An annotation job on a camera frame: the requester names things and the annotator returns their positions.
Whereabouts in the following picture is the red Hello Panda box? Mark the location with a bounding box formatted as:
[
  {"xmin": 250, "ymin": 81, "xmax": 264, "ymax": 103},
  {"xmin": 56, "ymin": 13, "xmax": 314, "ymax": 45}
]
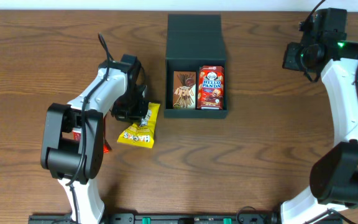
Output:
[{"xmin": 197, "ymin": 65, "xmax": 224, "ymax": 110}]

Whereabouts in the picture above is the brown Pocky box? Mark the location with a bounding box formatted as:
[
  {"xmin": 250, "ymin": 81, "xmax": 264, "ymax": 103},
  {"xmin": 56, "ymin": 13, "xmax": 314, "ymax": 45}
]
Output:
[{"xmin": 173, "ymin": 71, "xmax": 196, "ymax": 110}]

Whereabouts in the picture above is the yellow Hacks candy bag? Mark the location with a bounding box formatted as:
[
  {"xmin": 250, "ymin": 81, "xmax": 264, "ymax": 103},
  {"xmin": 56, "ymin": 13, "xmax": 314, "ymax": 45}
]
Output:
[{"xmin": 117, "ymin": 103, "xmax": 160, "ymax": 149}]

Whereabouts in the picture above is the red Hacks candy bag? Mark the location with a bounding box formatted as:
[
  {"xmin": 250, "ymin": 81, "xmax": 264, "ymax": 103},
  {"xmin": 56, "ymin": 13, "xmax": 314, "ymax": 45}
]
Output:
[{"xmin": 72, "ymin": 118, "xmax": 111, "ymax": 153}]

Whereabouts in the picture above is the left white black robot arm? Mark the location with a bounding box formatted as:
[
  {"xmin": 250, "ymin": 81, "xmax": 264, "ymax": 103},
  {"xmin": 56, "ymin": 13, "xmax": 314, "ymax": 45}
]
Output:
[{"xmin": 40, "ymin": 55, "xmax": 148, "ymax": 223}]

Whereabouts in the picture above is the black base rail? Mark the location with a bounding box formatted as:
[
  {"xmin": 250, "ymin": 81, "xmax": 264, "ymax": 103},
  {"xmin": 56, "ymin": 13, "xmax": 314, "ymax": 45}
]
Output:
[{"xmin": 28, "ymin": 212, "xmax": 344, "ymax": 224}]

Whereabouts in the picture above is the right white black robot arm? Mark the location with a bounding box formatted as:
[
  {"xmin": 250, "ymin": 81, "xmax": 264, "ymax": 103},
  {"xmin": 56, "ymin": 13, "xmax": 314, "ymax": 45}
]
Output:
[{"xmin": 280, "ymin": 40, "xmax": 358, "ymax": 223}]

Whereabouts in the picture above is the black gift box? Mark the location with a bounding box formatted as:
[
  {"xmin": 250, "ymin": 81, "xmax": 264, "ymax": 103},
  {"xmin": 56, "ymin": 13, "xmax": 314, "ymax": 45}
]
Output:
[{"xmin": 164, "ymin": 14, "xmax": 228, "ymax": 119}]

